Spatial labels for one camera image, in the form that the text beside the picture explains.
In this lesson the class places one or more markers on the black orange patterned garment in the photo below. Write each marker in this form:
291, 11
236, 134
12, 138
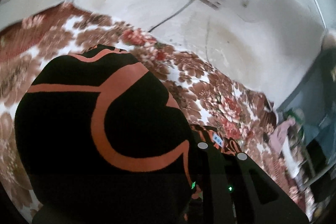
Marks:
103, 141

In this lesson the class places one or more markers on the pink garment on pile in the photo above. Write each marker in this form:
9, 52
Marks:
278, 136

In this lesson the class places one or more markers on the brown floral fleece blanket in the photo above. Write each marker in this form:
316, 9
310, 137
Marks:
205, 95

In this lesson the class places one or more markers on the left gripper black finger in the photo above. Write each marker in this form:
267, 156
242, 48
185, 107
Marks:
234, 189

